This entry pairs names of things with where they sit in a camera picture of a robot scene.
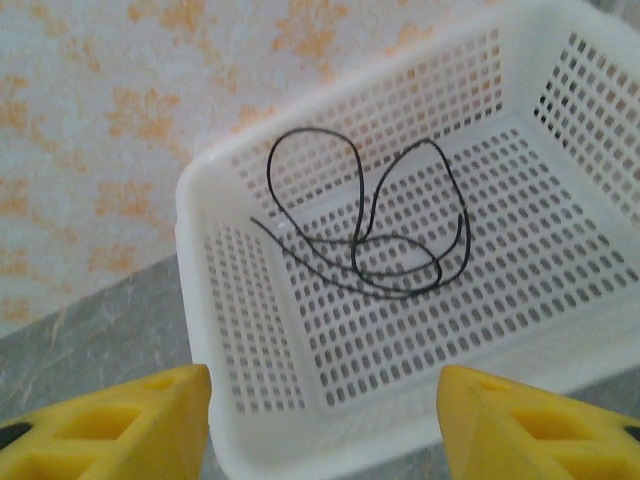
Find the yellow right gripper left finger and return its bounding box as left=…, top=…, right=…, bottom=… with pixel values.
left=0, top=363, right=212, bottom=480

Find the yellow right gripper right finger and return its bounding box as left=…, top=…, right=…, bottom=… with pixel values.
left=435, top=363, right=640, bottom=480

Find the thin black cable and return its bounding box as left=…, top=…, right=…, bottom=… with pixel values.
left=264, top=127, right=444, bottom=289
left=249, top=137, right=471, bottom=301

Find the white plastic mesh basket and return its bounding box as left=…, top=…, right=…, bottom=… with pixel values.
left=174, top=0, right=640, bottom=474

